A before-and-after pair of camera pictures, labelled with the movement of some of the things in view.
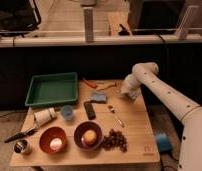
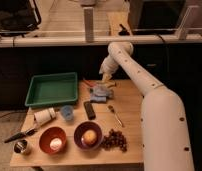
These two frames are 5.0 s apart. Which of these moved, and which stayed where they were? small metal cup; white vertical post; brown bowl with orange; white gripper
Moved: white gripper
Stayed: small metal cup; white vertical post; brown bowl with orange
